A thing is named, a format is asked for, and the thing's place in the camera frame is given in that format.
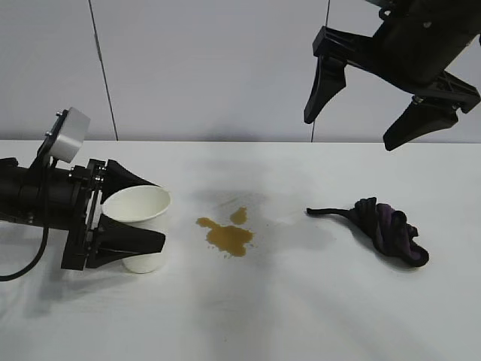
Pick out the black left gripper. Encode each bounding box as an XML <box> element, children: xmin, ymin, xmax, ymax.
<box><xmin>17</xmin><ymin>157</ymin><xmax>167</xmax><ymax>271</ymax></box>

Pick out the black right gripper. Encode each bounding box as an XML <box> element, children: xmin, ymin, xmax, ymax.
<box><xmin>303</xmin><ymin>0</ymin><xmax>481</xmax><ymax>152</ymax></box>

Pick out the white paper cup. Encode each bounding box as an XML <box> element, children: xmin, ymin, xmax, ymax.
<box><xmin>101</xmin><ymin>184</ymin><xmax>172</xmax><ymax>275</ymax></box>

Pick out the dark purple cloth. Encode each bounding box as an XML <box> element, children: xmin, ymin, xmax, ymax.
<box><xmin>306</xmin><ymin>196</ymin><xmax>430</xmax><ymax>268</ymax></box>

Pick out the brown liquid spill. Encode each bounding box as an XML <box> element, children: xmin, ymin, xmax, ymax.
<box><xmin>194</xmin><ymin>206</ymin><xmax>259</xmax><ymax>259</ymax></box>

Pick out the black left camera cable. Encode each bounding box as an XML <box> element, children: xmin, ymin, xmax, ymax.
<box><xmin>0</xmin><ymin>156</ymin><xmax>57</xmax><ymax>282</ymax></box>

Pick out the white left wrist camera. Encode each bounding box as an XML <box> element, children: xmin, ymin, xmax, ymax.
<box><xmin>48</xmin><ymin>107</ymin><xmax>92</xmax><ymax>163</ymax></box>

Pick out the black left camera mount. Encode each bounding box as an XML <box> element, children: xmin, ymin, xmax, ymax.
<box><xmin>29</xmin><ymin>111</ymin><xmax>71</xmax><ymax>172</ymax></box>

